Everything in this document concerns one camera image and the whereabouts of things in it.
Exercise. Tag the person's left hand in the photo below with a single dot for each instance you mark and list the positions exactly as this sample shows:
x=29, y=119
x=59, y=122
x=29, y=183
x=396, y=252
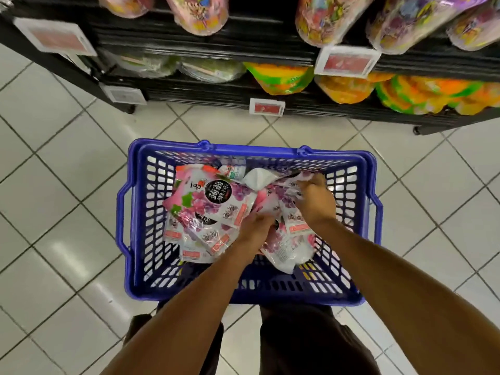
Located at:
x=255, y=232

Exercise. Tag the person's right hand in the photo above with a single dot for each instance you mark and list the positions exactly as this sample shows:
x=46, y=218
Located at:
x=319, y=200

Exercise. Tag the pouches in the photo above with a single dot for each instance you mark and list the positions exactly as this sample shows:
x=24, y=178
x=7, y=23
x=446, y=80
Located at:
x=289, y=238

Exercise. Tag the purple-white jelly bag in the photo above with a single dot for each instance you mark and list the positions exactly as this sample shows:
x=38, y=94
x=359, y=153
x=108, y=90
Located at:
x=215, y=195

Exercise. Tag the blue plastic shopping basket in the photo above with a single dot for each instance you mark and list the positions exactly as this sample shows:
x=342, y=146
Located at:
x=144, y=230

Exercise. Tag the dark grey metal shelf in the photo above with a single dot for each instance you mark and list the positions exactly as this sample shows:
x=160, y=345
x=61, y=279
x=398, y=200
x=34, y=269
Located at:
x=265, y=35

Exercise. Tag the person's left forearm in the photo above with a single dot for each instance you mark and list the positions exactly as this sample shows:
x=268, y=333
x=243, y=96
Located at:
x=180, y=324

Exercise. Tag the person's right forearm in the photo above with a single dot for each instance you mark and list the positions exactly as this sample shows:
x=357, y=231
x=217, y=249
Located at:
x=406, y=300

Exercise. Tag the person's dark trousers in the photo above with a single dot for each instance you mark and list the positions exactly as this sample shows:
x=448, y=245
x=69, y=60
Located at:
x=305, y=343

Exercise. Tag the row of small yellow-green cups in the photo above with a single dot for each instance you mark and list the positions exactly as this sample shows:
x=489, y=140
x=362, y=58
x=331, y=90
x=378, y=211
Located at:
x=422, y=93

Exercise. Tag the row of small pink-lid cups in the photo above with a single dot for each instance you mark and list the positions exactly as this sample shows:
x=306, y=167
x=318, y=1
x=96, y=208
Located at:
x=328, y=15

